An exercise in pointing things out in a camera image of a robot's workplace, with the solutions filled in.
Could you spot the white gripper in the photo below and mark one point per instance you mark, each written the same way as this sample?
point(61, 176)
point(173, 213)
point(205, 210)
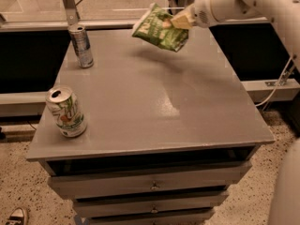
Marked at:
point(201, 14)

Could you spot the green jalapeno chip bag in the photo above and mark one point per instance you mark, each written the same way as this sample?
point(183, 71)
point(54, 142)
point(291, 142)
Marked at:
point(149, 28)

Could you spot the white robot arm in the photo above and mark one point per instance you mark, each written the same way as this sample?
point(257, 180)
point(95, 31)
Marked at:
point(284, 16)

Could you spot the silver blue redbull can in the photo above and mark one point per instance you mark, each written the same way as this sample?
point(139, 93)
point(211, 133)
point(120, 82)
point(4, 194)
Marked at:
point(81, 45)

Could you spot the white green 7up can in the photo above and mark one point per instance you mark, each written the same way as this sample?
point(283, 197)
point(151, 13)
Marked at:
point(66, 111)

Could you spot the grey drawer cabinet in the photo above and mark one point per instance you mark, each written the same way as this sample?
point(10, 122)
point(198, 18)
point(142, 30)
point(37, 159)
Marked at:
point(148, 109)

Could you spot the top grey drawer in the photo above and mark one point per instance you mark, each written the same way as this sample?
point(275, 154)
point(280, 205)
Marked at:
point(152, 180)

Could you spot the grey drawer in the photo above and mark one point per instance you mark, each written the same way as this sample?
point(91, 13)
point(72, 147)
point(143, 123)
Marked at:
point(160, 218)
point(152, 180)
point(149, 204)

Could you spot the bottom grey drawer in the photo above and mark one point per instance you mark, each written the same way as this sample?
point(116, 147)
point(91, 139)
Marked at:
point(160, 218)

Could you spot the middle grey drawer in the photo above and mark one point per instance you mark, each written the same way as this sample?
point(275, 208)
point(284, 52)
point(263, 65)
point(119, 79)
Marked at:
point(149, 204)

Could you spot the sneaker shoe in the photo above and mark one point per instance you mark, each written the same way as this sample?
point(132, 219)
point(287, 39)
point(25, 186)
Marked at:
point(18, 217)

